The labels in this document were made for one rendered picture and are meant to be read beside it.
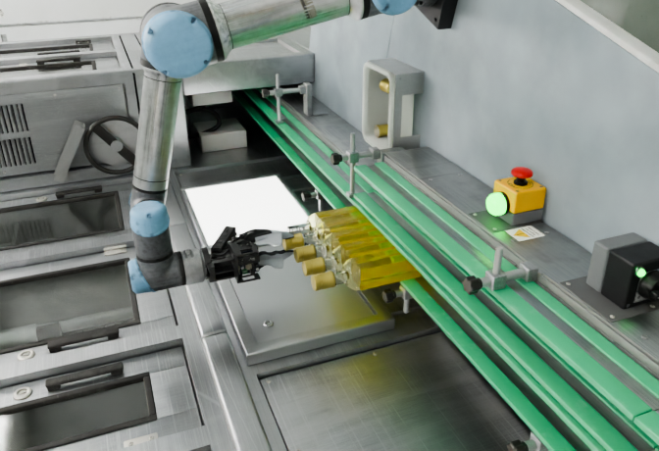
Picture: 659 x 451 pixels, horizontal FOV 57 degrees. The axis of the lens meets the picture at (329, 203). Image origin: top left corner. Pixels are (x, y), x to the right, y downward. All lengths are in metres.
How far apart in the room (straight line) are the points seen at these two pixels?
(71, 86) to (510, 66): 1.44
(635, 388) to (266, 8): 0.85
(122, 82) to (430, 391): 1.45
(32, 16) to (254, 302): 3.77
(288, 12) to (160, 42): 0.24
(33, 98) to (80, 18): 2.74
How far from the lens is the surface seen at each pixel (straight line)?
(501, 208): 1.19
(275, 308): 1.43
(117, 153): 2.26
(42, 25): 4.95
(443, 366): 1.34
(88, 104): 2.23
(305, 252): 1.36
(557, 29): 1.17
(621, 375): 0.93
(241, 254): 1.32
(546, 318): 1.00
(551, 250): 1.14
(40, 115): 2.24
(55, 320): 1.61
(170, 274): 1.32
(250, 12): 1.16
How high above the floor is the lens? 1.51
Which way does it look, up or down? 19 degrees down
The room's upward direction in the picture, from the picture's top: 100 degrees counter-clockwise
